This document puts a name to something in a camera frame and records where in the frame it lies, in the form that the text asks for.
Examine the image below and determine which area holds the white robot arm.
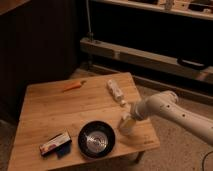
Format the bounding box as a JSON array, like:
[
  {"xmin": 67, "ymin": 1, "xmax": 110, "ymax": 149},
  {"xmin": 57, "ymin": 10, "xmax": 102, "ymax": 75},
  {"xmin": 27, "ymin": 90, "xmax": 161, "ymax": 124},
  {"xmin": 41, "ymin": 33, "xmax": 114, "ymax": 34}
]
[{"xmin": 119, "ymin": 91, "xmax": 213, "ymax": 146}]

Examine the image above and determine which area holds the wooden shelf rail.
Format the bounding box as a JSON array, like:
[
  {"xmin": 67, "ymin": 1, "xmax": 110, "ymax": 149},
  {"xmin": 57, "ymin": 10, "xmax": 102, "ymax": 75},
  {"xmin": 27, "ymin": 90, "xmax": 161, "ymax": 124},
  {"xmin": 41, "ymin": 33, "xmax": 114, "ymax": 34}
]
[{"xmin": 80, "ymin": 37, "xmax": 213, "ymax": 84}]

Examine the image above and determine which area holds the black round pan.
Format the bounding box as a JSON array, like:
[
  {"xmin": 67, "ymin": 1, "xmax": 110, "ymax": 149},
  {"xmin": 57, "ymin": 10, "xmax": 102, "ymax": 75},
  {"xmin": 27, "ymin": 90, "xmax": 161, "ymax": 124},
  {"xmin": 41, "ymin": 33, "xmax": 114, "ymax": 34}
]
[{"xmin": 78, "ymin": 121, "xmax": 116, "ymax": 159}]

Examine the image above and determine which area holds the orange carrot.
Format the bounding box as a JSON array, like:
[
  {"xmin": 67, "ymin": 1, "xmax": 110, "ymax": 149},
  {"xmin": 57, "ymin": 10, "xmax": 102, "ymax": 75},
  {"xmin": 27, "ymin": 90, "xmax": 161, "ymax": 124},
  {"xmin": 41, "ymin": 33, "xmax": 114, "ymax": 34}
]
[{"xmin": 62, "ymin": 80, "xmax": 86, "ymax": 92}]

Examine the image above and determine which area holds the wooden table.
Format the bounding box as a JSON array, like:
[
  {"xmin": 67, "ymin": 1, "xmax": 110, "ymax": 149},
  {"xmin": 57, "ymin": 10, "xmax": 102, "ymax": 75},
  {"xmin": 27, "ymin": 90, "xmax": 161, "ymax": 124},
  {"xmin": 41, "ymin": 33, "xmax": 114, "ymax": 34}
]
[{"xmin": 8, "ymin": 73, "xmax": 160, "ymax": 171}]

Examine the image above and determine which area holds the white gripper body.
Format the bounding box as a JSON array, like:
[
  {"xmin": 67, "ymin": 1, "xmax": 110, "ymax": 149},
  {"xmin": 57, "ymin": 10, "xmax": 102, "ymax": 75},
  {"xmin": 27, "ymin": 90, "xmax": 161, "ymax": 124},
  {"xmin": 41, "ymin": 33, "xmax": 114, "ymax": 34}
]
[{"xmin": 122, "ymin": 102, "xmax": 143, "ymax": 122}]

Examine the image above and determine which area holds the blue sponge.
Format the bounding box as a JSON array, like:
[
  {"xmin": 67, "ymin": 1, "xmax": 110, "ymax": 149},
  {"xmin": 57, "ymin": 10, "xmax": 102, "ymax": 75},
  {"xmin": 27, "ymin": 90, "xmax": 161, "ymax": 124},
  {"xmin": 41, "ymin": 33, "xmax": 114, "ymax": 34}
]
[{"xmin": 56, "ymin": 144, "xmax": 71, "ymax": 158}]

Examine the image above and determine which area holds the black handle on shelf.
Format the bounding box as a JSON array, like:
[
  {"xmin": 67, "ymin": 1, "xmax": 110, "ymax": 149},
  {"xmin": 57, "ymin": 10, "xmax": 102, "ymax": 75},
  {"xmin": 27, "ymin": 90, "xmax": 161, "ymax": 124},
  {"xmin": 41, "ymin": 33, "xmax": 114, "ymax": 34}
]
[{"xmin": 177, "ymin": 57, "xmax": 209, "ymax": 70}]

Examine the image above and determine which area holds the metal pole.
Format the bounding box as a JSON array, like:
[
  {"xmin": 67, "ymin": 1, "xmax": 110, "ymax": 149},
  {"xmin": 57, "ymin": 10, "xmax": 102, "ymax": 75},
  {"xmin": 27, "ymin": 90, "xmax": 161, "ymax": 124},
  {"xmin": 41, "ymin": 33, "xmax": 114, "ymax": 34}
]
[{"xmin": 86, "ymin": 0, "xmax": 93, "ymax": 42}]

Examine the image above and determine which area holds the white plastic bottle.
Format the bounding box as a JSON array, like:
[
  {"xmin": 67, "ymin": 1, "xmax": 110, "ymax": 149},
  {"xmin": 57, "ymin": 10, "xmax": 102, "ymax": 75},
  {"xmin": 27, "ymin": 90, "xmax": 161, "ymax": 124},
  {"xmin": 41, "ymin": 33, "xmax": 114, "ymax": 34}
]
[{"xmin": 107, "ymin": 79, "xmax": 126, "ymax": 106}]

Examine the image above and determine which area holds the small printed cardboard box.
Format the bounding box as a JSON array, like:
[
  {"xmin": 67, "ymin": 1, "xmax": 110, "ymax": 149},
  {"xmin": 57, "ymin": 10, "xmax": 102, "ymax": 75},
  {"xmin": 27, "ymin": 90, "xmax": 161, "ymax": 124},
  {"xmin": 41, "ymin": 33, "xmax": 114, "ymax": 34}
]
[{"xmin": 39, "ymin": 132, "xmax": 71, "ymax": 156}]

